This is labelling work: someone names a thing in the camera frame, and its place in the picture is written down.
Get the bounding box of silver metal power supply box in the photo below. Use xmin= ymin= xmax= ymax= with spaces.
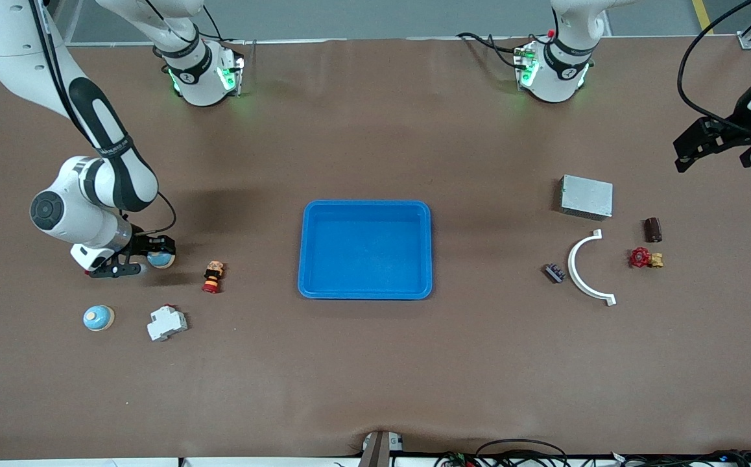
xmin=558 ymin=174 xmax=614 ymax=221

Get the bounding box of black arm base cable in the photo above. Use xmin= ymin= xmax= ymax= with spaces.
xmin=456 ymin=31 xmax=535 ymax=69
xmin=181 ymin=5 xmax=248 ymax=62

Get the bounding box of tangled black cable bundle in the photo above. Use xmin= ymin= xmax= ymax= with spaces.
xmin=609 ymin=449 xmax=751 ymax=467

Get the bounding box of small coloured wire bundle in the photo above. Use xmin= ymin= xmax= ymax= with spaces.
xmin=434 ymin=451 xmax=480 ymax=467

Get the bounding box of black left arm base cable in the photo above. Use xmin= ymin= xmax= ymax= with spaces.
xmin=456 ymin=31 xmax=535 ymax=69

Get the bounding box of white circuit breaker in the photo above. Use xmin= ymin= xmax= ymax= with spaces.
xmin=147 ymin=304 xmax=189 ymax=342

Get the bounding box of brass valve with red handwheel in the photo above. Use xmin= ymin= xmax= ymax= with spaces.
xmin=628 ymin=246 xmax=665 ymax=270

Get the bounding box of blue plastic tray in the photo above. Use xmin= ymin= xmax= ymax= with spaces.
xmin=297 ymin=200 xmax=433 ymax=301

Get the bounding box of black looped cable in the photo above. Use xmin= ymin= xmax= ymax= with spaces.
xmin=475 ymin=439 xmax=569 ymax=467

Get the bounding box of white curved plastic bracket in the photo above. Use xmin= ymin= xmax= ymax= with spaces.
xmin=567 ymin=228 xmax=617 ymax=307

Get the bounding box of red yellow emergency stop button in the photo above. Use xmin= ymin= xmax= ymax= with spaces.
xmin=202 ymin=261 xmax=226 ymax=294

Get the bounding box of grey metal table clamp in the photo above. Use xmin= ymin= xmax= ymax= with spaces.
xmin=357 ymin=430 xmax=405 ymax=467

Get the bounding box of black right arm base cable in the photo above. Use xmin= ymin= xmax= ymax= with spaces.
xmin=181 ymin=5 xmax=248 ymax=62

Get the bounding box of brown table cover sheet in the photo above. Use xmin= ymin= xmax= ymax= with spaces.
xmin=0 ymin=38 xmax=751 ymax=460

